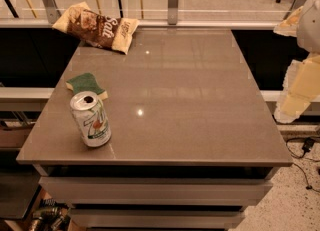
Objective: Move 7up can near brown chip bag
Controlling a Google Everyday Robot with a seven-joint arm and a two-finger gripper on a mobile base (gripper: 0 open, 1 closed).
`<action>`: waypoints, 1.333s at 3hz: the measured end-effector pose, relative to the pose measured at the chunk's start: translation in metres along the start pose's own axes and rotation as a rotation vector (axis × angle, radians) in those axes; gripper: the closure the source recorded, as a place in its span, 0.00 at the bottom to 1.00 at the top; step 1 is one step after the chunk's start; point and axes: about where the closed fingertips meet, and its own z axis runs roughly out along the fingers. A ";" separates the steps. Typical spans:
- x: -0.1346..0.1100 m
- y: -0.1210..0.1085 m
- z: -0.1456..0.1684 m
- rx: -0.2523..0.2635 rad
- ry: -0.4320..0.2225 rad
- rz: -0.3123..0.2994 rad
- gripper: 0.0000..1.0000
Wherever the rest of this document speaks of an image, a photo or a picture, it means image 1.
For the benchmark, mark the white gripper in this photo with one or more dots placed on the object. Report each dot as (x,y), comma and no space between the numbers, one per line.
(310,25)

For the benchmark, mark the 7up soda can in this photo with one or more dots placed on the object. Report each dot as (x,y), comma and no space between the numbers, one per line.
(89,114)

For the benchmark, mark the brown chip bag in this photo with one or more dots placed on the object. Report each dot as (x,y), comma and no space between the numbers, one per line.
(97,30)

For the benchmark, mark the green yellow sponge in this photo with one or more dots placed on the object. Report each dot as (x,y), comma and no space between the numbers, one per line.
(86,82)

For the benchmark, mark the upper grey drawer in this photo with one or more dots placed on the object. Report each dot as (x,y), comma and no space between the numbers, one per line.
(156,191)

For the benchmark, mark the grey drawer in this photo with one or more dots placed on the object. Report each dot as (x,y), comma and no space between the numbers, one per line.
(156,191)
(158,219)

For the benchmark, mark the lower grey drawer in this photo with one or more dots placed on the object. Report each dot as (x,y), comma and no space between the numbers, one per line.
(158,219)

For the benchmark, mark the middle metal railing post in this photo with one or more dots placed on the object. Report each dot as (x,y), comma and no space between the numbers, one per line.
(172,12)

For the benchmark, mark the left metal railing post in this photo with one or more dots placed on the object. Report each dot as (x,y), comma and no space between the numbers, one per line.
(52,11)

